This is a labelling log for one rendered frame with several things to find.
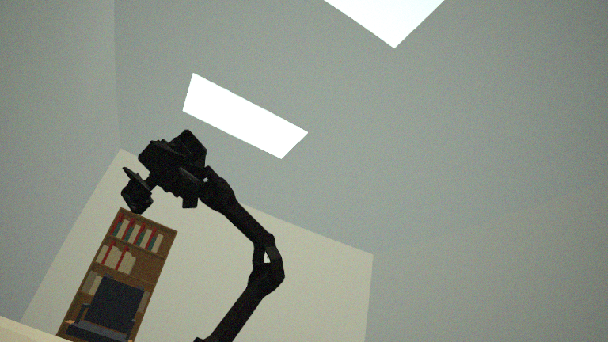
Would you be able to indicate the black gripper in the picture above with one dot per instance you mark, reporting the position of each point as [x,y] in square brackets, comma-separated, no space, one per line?
[169,175]

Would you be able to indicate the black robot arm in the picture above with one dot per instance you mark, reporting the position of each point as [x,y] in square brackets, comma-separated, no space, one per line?
[219,196]

